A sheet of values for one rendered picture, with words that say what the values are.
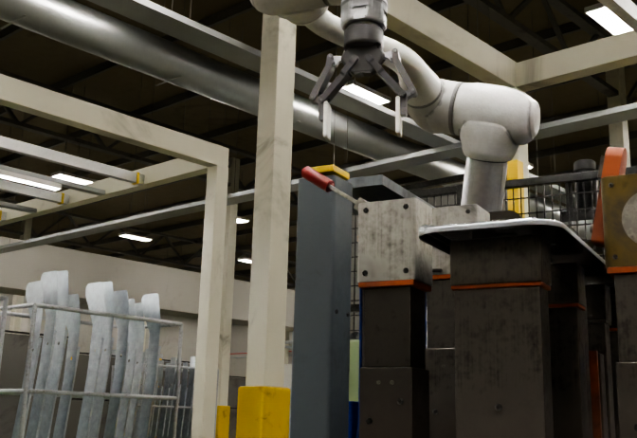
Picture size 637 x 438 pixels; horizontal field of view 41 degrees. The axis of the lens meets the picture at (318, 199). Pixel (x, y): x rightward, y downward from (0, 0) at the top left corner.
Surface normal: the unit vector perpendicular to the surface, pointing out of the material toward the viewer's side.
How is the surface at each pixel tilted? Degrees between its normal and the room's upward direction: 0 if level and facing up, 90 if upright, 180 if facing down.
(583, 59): 90
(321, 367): 90
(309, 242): 90
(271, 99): 90
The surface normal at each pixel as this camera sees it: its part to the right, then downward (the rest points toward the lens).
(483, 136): -0.40, 0.25
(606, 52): -0.67, -0.20
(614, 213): -0.47, -0.23
